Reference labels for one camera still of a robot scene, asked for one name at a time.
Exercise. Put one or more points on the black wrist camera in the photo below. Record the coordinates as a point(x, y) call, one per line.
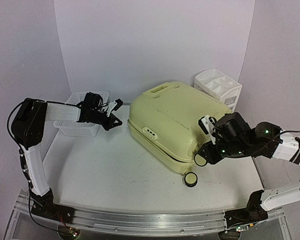
point(92, 101)
point(232, 129)

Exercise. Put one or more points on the pale green hard-shell suitcase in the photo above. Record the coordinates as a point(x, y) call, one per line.
point(165, 121)

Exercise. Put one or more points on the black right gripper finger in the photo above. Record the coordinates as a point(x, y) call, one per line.
point(206, 151)
point(213, 159)

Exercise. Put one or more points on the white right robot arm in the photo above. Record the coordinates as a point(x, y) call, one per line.
point(261, 202)

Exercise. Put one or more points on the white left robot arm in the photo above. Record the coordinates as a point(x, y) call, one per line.
point(27, 130)

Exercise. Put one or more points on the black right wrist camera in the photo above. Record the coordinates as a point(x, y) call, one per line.
point(232, 129)

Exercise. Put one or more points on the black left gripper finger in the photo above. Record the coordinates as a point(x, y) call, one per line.
point(114, 121)
point(111, 126)

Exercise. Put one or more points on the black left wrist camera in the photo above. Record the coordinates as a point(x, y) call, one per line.
point(92, 101)

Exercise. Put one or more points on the white plastic drawer organizer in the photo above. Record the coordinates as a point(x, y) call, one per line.
point(220, 86)

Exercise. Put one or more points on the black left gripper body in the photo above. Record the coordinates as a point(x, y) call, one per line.
point(95, 118)

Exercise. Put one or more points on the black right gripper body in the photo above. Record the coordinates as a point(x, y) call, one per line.
point(212, 152)

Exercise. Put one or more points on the white perforated plastic basket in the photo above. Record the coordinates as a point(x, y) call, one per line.
point(73, 128)

